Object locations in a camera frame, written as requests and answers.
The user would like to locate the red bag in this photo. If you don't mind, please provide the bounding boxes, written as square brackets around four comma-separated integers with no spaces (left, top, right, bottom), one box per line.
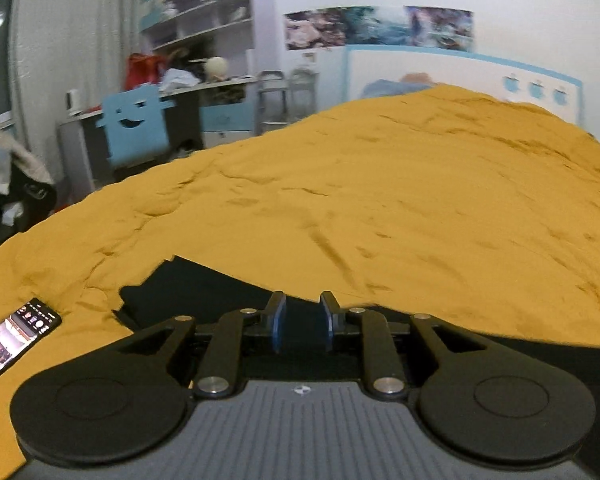
[126,53,165,90]

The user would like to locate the white curtain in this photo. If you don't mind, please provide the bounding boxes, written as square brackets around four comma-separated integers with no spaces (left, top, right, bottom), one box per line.
[10,0,142,181]

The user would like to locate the blue pillow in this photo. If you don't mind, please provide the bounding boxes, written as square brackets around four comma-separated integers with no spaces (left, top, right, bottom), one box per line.
[360,79,434,102]

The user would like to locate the black smartphone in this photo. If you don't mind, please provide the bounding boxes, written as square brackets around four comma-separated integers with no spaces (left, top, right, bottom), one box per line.
[0,298,63,395]

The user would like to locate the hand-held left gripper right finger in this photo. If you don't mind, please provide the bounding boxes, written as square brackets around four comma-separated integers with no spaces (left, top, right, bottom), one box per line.
[319,291,487,399]

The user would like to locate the fur-trimmed jacket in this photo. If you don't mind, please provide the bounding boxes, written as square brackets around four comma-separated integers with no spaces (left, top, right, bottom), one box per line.
[0,121,57,227]

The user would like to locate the mustard yellow blanket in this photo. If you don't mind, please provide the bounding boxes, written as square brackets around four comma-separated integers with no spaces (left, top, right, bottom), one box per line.
[0,84,600,479]

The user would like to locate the grey metal rack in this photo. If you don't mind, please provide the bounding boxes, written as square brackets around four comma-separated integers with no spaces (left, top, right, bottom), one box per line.
[256,69,317,137]

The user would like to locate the white and blue headboard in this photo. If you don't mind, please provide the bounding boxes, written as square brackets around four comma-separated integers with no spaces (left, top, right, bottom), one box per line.
[345,44,584,127]

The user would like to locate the blue smiling-face chair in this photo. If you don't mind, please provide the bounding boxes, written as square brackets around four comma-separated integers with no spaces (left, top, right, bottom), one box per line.
[96,85,174,168]

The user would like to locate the pile of light clothes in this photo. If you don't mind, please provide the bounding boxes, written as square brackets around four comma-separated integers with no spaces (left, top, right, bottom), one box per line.
[159,67,201,94]

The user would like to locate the wall poster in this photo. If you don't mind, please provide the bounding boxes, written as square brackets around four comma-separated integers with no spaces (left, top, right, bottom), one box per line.
[284,6,475,52]

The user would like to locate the white and blue bookshelf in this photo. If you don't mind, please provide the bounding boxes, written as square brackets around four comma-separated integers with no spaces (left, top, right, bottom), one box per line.
[139,0,256,54]

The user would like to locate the black pants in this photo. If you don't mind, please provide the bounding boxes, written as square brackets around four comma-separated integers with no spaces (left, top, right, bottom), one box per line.
[112,255,600,361]

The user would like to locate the beige round ball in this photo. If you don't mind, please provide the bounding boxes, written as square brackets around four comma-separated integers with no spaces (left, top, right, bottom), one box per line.
[203,56,230,82]

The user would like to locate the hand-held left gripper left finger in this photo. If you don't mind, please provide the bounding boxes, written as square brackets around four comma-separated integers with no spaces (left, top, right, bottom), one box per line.
[114,291,287,400]

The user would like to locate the grey desk with blue drawer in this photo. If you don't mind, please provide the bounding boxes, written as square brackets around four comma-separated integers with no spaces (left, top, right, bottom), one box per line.
[57,77,259,202]

